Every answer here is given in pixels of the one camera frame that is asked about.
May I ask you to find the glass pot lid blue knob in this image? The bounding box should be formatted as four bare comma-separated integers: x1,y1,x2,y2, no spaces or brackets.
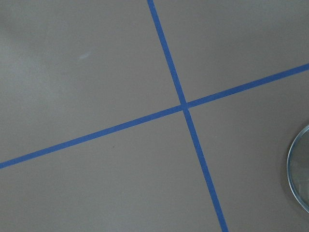
286,126,309,212

